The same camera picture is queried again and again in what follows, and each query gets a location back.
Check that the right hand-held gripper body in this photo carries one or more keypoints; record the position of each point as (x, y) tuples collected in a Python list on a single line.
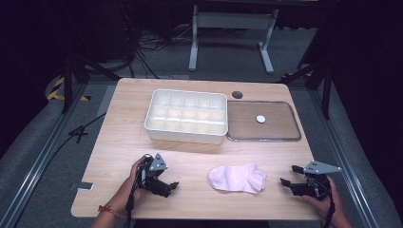
[(316, 187)]

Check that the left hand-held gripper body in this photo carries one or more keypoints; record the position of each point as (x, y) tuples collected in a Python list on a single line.
[(157, 164)]

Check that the pink sock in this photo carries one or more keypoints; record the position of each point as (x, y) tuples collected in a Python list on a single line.
[(236, 179)]

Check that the person's right hand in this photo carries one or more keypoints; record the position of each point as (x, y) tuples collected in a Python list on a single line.
[(321, 205)]

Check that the person's left hand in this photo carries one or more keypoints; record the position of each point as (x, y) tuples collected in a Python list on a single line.
[(135, 172)]

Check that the white divided storage box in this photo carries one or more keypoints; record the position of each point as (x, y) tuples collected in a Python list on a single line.
[(187, 115)]

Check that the black metal stand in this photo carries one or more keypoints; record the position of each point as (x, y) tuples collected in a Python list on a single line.
[(67, 82), (326, 88)]

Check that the dark round table grommet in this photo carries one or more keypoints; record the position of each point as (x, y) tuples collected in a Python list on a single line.
[(237, 94)]

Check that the yellow and black floor tape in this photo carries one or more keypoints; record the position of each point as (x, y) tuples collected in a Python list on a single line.
[(54, 91)]

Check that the dark cabinet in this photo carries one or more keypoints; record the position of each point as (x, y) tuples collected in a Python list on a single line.
[(109, 31)]

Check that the aluminium floor rail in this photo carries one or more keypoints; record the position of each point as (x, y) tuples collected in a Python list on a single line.
[(38, 158), (343, 155)]

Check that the white metal desk frame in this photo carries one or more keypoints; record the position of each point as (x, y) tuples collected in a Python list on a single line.
[(233, 20)]

